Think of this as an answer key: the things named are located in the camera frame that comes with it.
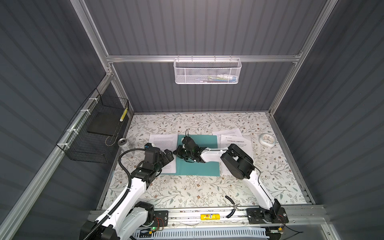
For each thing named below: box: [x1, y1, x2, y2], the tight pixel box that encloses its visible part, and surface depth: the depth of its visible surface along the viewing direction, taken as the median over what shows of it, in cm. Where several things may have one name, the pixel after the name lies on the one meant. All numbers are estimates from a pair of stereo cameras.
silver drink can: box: [117, 137, 128, 147], surface depth 88 cm
